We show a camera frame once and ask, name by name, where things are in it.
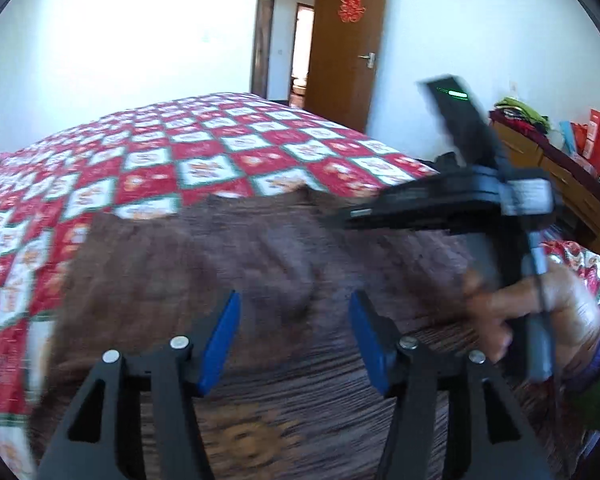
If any small red gift bag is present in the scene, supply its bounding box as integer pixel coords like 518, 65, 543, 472
570, 122, 588, 158

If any brown wooden door frame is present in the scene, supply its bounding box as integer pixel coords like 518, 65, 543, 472
252, 0, 326, 106

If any brown wooden door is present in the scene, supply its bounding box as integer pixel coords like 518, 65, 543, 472
305, 0, 390, 133

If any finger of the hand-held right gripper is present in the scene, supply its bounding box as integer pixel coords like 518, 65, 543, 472
330, 170, 501, 235

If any brown knitted sweater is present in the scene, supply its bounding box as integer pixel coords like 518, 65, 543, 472
27, 187, 600, 480

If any red checked printed quilt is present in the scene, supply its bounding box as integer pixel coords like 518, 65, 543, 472
0, 91, 600, 480

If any person's right hand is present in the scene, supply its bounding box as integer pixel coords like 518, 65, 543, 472
462, 262, 600, 366

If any tall red gift bag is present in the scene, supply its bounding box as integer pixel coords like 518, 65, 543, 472
582, 108, 600, 173

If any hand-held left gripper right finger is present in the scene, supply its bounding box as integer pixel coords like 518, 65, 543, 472
347, 290, 556, 480

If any red paper door decoration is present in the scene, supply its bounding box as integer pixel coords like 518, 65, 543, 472
337, 0, 366, 23

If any pile of folded clothes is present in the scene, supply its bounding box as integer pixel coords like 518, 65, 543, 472
490, 96, 551, 136

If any wooden desk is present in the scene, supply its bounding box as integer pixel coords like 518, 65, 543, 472
490, 110, 600, 251

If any black clothes pile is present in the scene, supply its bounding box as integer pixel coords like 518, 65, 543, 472
415, 152, 461, 177

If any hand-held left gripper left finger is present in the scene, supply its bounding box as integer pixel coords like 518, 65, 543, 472
37, 290, 242, 480

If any blue gift bag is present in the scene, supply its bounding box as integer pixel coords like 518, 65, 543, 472
559, 120, 578, 156

